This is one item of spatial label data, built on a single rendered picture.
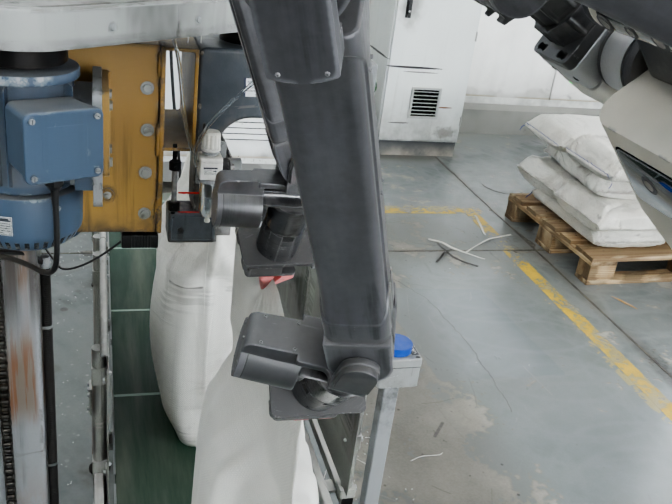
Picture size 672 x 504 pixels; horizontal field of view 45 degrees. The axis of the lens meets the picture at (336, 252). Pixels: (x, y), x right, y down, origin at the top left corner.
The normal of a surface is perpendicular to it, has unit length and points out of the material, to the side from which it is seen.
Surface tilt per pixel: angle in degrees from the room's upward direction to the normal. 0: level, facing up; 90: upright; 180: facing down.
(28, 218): 91
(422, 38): 90
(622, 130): 40
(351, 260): 117
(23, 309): 90
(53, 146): 90
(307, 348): 31
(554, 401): 0
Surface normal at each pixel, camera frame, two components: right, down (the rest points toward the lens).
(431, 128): 0.26, 0.44
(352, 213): -0.05, 0.79
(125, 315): 0.11, -0.90
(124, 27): 0.80, 0.34
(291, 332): 0.22, -0.57
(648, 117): -0.53, -0.68
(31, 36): 0.46, 0.43
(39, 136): 0.64, 0.40
